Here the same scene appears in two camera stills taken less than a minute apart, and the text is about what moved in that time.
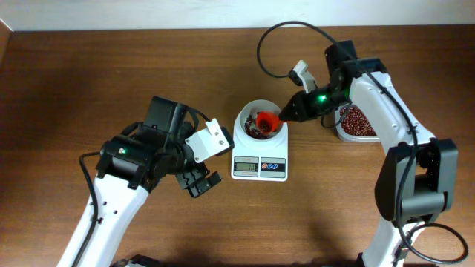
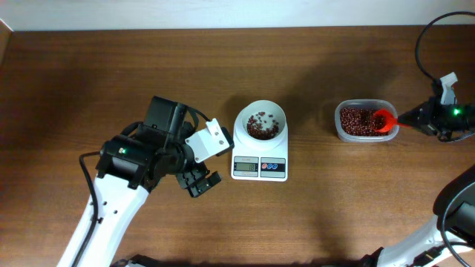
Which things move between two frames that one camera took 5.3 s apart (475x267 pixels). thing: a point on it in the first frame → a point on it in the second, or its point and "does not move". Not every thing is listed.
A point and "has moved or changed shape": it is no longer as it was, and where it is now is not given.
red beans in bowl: [253, 133] does not move
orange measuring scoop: [268, 122] has moved or changed shape
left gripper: [188, 181] does not move
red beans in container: [355, 123] does not move
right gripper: [300, 107] → [421, 119]
